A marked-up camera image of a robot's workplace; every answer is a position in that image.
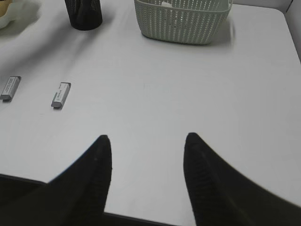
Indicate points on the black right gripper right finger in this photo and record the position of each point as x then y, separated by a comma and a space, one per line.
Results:
221, 196

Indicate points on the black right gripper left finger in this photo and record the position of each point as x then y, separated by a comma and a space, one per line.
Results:
76, 197

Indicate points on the grey white eraser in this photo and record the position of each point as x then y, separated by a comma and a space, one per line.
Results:
10, 88
61, 95

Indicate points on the waste paper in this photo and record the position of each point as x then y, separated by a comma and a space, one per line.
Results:
166, 4

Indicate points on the pale green plastic basket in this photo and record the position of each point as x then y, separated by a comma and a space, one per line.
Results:
188, 22

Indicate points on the black mesh pen holder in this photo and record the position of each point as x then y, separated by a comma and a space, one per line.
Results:
84, 15

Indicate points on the pale green wavy glass plate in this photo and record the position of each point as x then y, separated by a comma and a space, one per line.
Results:
19, 12

